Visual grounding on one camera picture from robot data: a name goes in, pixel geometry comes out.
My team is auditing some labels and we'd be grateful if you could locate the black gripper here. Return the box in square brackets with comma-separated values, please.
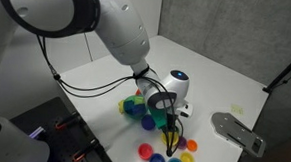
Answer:
[161, 111, 186, 158]

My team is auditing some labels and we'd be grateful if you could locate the bigger yellow bowl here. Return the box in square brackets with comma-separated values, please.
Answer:
[160, 130, 181, 148]

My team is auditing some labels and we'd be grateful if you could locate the small purple bowl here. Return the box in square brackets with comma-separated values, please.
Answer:
[176, 136, 189, 151]

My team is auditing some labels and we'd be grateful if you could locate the small orange bowl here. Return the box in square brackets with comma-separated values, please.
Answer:
[185, 138, 199, 153]

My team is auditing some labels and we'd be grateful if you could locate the small yellow bowl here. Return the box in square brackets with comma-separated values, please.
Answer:
[179, 151, 196, 162]

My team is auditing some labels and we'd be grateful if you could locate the red bowl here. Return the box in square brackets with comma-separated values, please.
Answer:
[136, 142, 154, 161]

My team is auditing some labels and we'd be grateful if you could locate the large green bowl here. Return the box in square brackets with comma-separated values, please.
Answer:
[121, 94, 150, 121]

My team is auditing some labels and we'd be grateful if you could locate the blue toy piece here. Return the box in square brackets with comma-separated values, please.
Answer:
[123, 100, 144, 118]

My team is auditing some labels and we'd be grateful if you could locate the light green toy cup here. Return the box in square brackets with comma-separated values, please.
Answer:
[132, 95, 146, 106]

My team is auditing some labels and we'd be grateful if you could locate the yellow toy piece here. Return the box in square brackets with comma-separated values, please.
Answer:
[117, 99, 127, 115]

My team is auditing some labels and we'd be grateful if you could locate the gray metal plate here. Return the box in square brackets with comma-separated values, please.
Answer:
[209, 111, 268, 158]

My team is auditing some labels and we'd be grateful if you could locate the yellow sticker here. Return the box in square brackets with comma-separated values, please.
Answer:
[230, 104, 244, 115]

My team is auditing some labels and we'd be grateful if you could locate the black orange clamp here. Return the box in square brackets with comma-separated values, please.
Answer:
[71, 137, 100, 162]
[54, 109, 82, 132]

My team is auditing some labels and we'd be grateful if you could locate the black mounting plate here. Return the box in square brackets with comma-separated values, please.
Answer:
[7, 94, 120, 162]

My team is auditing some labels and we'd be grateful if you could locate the black pole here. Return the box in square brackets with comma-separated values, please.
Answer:
[262, 44, 291, 97]

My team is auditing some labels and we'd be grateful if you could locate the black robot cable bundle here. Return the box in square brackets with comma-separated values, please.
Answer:
[30, 34, 191, 159]

